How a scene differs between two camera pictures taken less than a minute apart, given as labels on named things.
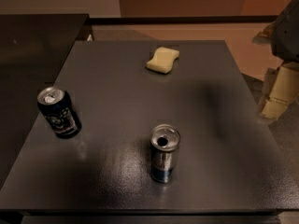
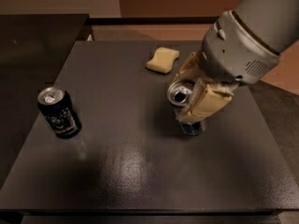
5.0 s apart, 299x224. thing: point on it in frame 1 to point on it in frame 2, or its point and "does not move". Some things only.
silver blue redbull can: [164, 141] to [179, 94]
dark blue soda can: [60, 112] does not move
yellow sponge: [163, 60] does not move
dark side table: [34, 49] does not move
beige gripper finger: [282, 90] to [205, 100]
